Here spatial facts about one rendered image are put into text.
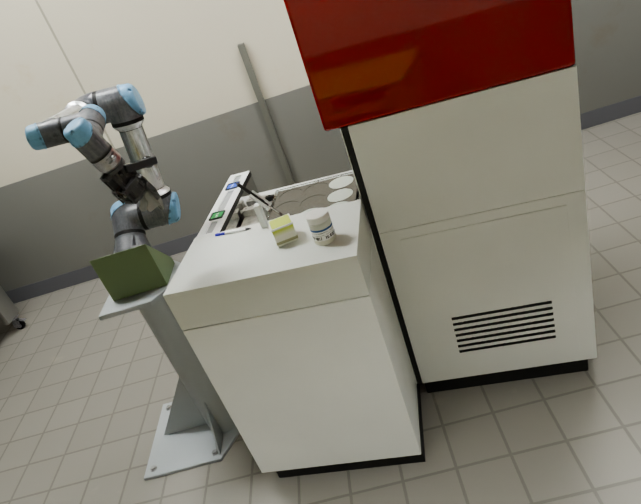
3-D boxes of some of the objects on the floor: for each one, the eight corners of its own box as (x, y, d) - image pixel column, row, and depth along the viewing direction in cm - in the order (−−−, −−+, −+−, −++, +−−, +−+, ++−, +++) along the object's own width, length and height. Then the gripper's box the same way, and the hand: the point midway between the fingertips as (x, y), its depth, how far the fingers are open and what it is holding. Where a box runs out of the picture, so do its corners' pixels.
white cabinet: (413, 307, 284) (374, 165, 244) (426, 468, 204) (370, 296, 163) (297, 328, 300) (241, 197, 259) (265, 486, 219) (178, 332, 179)
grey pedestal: (145, 481, 240) (42, 341, 200) (164, 406, 278) (81, 276, 238) (255, 452, 235) (172, 303, 195) (259, 380, 273) (191, 243, 233)
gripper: (93, 178, 160) (142, 224, 174) (110, 178, 154) (160, 225, 168) (111, 156, 164) (157, 203, 177) (128, 155, 158) (175, 204, 172)
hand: (161, 204), depth 173 cm, fingers closed
